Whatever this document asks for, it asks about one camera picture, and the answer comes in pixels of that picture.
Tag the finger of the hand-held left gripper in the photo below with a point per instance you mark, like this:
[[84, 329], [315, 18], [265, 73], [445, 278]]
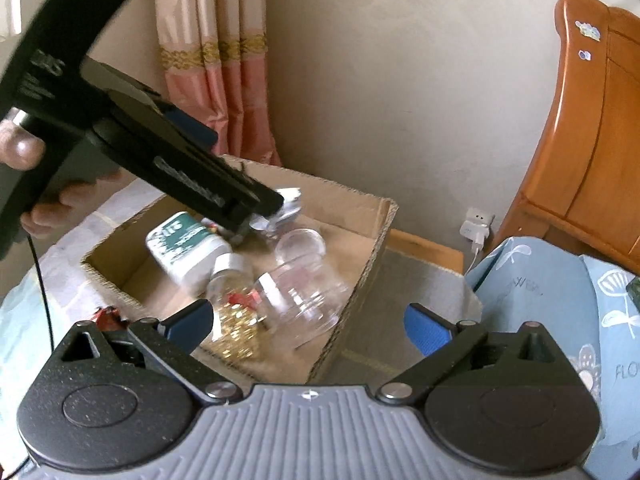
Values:
[[190, 175], [192, 127]]

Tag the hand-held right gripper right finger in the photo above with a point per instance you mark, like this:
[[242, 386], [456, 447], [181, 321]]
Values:
[[425, 327]]

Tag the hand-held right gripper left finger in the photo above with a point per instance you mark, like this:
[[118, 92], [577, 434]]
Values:
[[192, 325]]

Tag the yellow capsule bottle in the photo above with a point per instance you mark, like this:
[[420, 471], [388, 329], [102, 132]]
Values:
[[235, 330]]

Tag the white pill bottle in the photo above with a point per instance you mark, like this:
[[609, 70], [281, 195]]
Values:
[[180, 255]]

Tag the cardboard box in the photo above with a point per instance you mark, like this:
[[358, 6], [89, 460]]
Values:
[[372, 260]]

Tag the large clear plastic container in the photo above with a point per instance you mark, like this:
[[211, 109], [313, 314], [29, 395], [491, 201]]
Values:
[[310, 305]]

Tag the small clear plastic cup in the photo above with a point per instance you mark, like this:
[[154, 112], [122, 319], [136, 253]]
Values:
[[300, 245]]

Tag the person's left hand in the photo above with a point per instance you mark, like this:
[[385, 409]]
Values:
[[20, 147]]

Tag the black cube with red buttons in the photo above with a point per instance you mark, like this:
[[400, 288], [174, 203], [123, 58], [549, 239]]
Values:
[[107, 317]]

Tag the pink and beige curtain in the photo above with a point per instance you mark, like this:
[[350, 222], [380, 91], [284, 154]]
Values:
[[215, 35]]

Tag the white charger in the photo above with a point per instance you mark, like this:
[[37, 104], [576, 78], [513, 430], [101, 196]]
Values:
[[474, 234]]

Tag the wooden headboard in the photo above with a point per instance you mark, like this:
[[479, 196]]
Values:
[[600, 160]]

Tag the white wall outlet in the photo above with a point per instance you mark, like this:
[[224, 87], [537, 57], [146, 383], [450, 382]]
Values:
[[481, 216]]

